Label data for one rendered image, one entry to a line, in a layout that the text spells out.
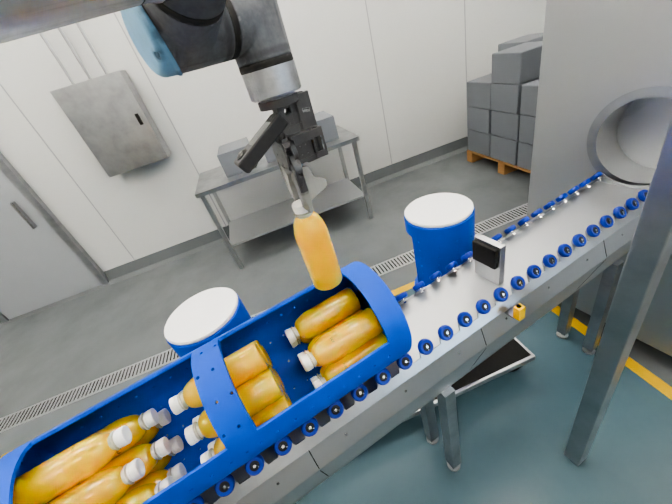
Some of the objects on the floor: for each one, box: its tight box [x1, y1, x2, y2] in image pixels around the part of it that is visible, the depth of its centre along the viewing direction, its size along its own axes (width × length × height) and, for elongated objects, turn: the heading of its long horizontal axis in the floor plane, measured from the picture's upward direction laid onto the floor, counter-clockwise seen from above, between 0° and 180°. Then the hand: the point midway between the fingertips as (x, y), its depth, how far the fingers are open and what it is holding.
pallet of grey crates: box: [467, 33, 543, 175], centre depth 329 cm, size 120×80×119 cm
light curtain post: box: [564, 118, 672, 466], centre depth 92 cm, size 6×6×170 cm
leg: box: [420, 400, 439, 445], centre depth 141 cm, size 6×6×63 cm
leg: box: [437, 386, 461, 472], centre depth 130 cm, size 6×6×63 cm
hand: (301, 205), depth 65 cm, fingers closed on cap, 4 cm apart
